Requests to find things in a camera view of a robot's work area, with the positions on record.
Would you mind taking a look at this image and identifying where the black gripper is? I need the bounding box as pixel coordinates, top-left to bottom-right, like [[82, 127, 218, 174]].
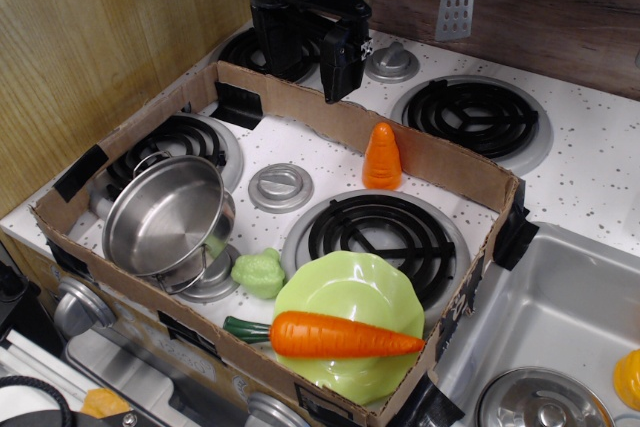
[[251, 0, 373, 103]]

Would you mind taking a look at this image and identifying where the orange toy carrot green stem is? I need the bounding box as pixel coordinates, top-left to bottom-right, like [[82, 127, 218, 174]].
[[223, 311, 425, 360]]

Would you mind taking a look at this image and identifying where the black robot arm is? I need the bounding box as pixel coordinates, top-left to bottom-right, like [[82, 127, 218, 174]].
[[250, 0, 372, 103]]

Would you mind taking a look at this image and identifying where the small orange carrot cone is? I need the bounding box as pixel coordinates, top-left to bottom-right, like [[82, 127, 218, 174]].
[[362, 122, 402, 190]]

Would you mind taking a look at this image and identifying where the light green plastic plate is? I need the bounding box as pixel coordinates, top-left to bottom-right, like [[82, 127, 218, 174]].
[[274, 251, 425, 405]]

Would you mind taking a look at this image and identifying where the back left black burner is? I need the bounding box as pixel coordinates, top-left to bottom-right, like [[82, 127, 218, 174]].
[[209, 27, 327, 83]]

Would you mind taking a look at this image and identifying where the black burner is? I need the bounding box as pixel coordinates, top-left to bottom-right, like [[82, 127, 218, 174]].
[[89, 113, 244, 218], [209, 27, 327, 83], [281, 190, 471, 311], [390, 75, 553, 176]]

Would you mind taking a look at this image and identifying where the back silver stove knob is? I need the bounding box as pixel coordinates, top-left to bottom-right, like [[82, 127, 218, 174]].
[[365, 41, 420, 83]]

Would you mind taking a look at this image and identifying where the silver stove knob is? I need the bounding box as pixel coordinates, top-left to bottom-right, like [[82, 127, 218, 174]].
[[248, 163, 314, 214], [365, 41, 420, 83]]

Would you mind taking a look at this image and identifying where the hanging metal spatula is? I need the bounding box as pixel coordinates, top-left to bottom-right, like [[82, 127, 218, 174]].
[[434, 0, 474, 42]]

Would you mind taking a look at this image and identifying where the centre silver stove knob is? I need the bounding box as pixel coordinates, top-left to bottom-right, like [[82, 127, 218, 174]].
[[248, 163, 314, 214]]

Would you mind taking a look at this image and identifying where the front left black burner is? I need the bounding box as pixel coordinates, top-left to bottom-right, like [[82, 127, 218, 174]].
[[89, 113, 244, 218]]

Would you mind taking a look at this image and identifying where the brown cardboard fence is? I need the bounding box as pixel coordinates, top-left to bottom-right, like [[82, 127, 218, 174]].
[[33, 62, 523, 426]]

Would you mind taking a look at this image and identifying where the back right black burner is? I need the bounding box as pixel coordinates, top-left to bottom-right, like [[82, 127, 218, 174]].
[[390, 75, 553, 176]]

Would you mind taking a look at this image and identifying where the front right black burner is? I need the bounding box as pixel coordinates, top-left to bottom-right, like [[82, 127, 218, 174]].
[[281, 190, 471, 311]]

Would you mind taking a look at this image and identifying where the steel cooking pot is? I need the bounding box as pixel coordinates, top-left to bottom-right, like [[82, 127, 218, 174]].
[[102, 155, 235, 295]]

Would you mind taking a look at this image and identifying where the light green toy vegetable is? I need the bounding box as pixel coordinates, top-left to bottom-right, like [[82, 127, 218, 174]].
[[231, 248, 285, 299]]

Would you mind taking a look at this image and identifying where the front panel silver knob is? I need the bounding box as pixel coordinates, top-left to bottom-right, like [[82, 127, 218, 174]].
[[54, 277, 116, 338]]

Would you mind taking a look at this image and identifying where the silver sink basin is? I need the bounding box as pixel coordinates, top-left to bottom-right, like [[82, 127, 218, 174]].
[[436, 223, 639, 426]]

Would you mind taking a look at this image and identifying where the lower front silver knob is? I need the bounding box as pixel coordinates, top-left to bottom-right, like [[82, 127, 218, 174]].
[[244, 392, 309, 427]]

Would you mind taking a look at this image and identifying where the steel pot lid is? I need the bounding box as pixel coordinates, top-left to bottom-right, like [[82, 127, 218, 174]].
[[475, 367, 614, 427]]

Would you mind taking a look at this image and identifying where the yellow toy in sink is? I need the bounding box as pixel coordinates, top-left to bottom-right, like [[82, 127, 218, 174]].
[[613, 350, 640, 411]]

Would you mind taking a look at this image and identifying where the black cable bottom left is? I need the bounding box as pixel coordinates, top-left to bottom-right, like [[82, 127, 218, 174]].
[[0, 374, 76, 427]]

